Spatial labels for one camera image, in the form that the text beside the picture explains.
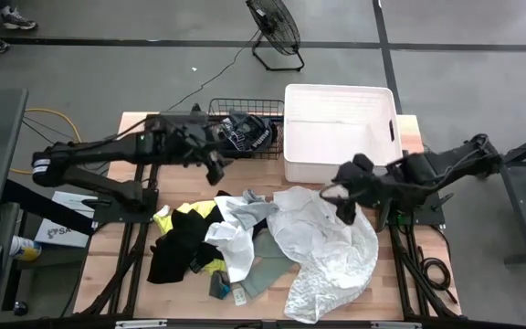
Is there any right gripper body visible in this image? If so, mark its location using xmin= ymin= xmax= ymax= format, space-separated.
xmin=336 ymin=154 xmax=401 ymax=226

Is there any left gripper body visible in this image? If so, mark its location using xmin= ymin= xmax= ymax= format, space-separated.
xmin=178 ymin=119 xmax=226 ymax=186

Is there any black Puma underwear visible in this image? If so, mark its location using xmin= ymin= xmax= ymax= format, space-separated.
xmin=216 ymin=109 xmax=250 ymax=154

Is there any black cloth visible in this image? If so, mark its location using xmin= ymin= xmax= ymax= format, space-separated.
xmin=146 ymin=207 xmax=226 ymax=285
xmin=215 ymin=189 xmax=269 ymax=241

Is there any yellow cloth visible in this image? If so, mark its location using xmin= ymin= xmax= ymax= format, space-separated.
xmin=152 ymin=199 xmax=227 ymax=276

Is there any black wire basket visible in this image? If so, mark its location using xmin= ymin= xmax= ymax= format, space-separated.
xmin=204 ymin=98 xmax=286 ymax=161

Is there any light grey cloth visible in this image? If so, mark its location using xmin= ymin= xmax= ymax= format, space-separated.
xmin=226 ymin=189 xmax=281 ymax=231

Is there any large white patterned shirt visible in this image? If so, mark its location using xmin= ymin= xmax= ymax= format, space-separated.
xmin=266 ymin=185 xmax=381 ymax=324

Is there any olive grey cloth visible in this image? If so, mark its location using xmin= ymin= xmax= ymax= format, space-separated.
xmin=239 ymin=228 xmax=299 ymax=299

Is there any white perforated plastic bin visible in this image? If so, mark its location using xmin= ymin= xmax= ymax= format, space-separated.
xmin=283 ymin=83 xmax=405 ymax=185

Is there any small grey teal cloth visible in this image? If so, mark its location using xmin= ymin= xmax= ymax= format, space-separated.
xmin=207 ymin=270 xmax=232 ymax=302

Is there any black floor fan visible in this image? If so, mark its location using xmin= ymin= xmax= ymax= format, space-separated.
xmin=245 ymin=0 xmax=306 ymax=73

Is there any black metal table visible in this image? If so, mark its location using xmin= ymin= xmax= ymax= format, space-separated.
xmin=475 ymin=123 xmax=526 ymax=266

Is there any black desk strut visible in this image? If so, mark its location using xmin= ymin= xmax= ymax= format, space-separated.
xmin=2 ymin=180 xmax=95 ymax=237

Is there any white printed cardboard box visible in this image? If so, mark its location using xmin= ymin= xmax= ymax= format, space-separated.
xmin=33 ymin=190 xmax=100 ymax=249

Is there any white yellow spray can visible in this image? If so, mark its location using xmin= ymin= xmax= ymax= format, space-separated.
xmin=9 ymin=235 xmax=44 ymax=262

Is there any black fan power cable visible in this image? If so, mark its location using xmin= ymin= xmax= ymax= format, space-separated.
xmin=165 ymin=29 xmax=262 ymax=113

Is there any black aluminium support frame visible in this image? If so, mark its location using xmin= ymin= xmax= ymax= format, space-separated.
xmin=388 ymin=218 xmax=463 ymax=319
xmin=75 ymin=112 xmax=163 ymax=317

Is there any black coiled cable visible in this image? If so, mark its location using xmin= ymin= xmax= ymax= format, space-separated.
xmin=416 ymin=246 xmax=458 ymax=305

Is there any silver bracket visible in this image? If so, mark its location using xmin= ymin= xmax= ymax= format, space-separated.
xmin=371 ymin=321 xmax=423 ymax=329
xmin=115 ymin=319 xmax=168 ymax=329

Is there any black floor cable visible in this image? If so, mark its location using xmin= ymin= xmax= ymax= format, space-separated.
xmin=21 ymin=116 xmax=61 ymax=143

